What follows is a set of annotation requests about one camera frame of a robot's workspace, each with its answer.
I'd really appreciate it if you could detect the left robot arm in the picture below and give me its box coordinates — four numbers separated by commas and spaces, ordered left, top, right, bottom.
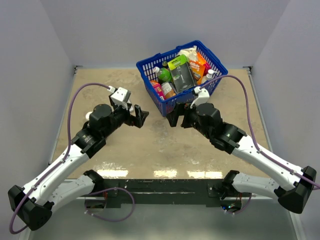
8, 104, 149, 234

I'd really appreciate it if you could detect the white pump bottle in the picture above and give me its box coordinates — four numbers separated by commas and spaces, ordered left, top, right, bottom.
201, 69, 217, 84

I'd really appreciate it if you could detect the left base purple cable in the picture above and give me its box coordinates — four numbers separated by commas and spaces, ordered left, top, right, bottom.
84, 187, 136, 222

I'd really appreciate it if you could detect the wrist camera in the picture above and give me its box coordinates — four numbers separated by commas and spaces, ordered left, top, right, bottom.
108, 86, 133, 112
190, 86, 210, 109

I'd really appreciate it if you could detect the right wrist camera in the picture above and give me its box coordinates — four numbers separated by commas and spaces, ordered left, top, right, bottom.
190, 86, 210, 109

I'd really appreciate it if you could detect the orange razor pack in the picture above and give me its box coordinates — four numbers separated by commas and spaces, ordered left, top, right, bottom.
189, 52, 207, 85

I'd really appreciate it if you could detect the blue plastic shopping basket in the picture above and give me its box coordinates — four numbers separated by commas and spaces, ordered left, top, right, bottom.
136, 40, 228, 117

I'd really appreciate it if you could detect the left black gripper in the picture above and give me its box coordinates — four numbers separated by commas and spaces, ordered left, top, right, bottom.
102, 95, 149, 138

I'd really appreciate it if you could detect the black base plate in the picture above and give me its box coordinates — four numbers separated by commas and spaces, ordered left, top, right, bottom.
92, 179, 241, 208

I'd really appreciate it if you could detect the pink box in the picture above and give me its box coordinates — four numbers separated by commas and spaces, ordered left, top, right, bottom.
150, 80, 166, 101

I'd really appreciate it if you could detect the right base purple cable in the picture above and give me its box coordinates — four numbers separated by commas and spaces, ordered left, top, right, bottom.
223, 192, 253, 215

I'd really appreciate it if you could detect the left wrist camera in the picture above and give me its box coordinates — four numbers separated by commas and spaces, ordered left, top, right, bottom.
108, 86, 133, 112

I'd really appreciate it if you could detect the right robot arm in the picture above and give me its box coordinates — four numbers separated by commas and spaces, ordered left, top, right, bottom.
166, 103, 317, 214

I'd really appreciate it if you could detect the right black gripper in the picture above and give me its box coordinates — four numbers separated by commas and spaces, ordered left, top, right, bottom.
166, 101, 212, 139

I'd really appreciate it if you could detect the beige paper bag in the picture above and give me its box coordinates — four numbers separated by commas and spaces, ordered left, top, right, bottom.
178, 45, 198, 62

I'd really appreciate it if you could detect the green grey razor box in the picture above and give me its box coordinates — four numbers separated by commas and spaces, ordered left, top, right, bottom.
168, 55, 196, 94

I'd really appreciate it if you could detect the brown labelled jar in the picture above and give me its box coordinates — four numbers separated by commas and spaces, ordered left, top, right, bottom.
161, 81, 177, 99

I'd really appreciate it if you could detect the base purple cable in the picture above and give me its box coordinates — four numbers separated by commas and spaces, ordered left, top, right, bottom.
84, 187, 136, 222
223, 192, 253, 215

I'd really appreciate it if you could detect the dark green sauce bottle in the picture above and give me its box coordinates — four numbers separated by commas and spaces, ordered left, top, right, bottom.
85, 112, 91, 121

